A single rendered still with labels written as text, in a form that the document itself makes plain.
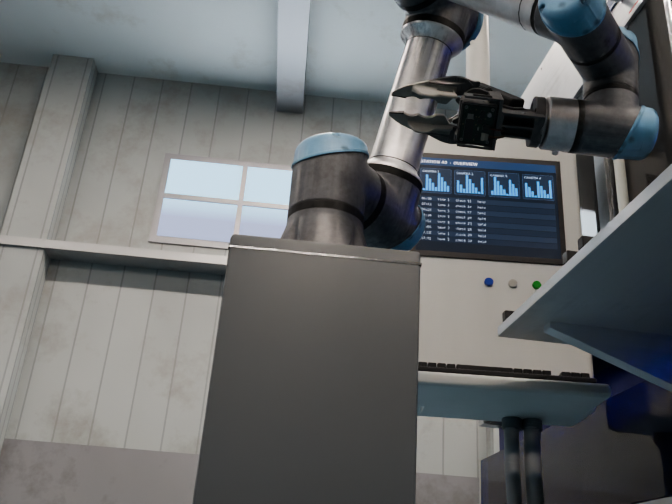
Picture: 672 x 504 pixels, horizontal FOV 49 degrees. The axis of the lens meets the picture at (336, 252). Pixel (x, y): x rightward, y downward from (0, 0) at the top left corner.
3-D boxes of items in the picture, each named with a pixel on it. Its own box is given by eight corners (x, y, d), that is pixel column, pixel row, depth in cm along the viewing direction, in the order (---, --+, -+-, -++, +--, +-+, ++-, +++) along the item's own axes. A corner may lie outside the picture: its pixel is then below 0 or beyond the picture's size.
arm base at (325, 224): (268, 251, 100) (276, 187, 104) (268, 292, 114) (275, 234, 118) (379, 261, 101) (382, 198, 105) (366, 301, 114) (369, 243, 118)
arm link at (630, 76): (622, 0, 101) (622, 67, 97) (646, 47, 109) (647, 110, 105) (566, 18, 106) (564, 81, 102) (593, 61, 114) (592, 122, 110)
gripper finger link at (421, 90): (394, 79, 100) (460, 93, 100) (396, 72, 106) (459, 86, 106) (389, 101, 102) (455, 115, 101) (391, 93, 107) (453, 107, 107)
